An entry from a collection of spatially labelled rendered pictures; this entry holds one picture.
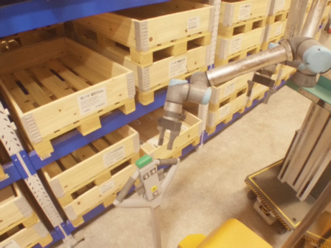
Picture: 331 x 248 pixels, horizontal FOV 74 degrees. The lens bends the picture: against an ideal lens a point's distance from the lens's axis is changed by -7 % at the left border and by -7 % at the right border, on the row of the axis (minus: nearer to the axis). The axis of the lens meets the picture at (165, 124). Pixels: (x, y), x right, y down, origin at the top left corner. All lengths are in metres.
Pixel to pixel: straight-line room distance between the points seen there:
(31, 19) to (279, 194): 2.48
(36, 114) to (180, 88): 0.86
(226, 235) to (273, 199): 1.09
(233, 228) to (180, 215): 1.11
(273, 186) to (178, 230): 1.07
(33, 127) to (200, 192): 1.93
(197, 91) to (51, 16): 0.87
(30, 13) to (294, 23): 1.60
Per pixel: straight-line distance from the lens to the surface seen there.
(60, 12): 1.47
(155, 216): 1.45
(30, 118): 1.52
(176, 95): 1.16
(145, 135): 2.72
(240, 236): 1.59
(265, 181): 2.67
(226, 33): 2.48
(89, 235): 2.62
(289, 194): 2.67
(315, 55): 1.19
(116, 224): 2.62
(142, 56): 1.76
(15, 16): 1.40
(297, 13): 1.81
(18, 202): 1.88
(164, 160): 1.25
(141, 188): 1.22
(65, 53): 2.78
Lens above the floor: 2.27
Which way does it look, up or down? 38 degrees down
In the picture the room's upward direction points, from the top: straight up
